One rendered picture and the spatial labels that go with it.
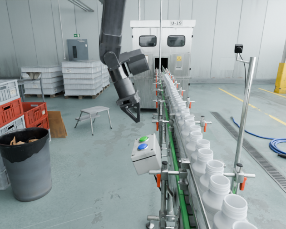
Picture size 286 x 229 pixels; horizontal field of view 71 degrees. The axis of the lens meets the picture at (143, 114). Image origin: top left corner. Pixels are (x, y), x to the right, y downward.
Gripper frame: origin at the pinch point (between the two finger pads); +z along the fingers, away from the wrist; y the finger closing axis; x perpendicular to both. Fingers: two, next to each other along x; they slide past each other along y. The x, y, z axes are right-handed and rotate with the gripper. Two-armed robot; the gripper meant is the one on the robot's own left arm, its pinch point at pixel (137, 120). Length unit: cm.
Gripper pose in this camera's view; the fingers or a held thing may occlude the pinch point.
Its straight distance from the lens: 68.6
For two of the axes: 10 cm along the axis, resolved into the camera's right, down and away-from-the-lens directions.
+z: 3.5, 9.0, 2.6
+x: -9.4, 3.2, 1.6
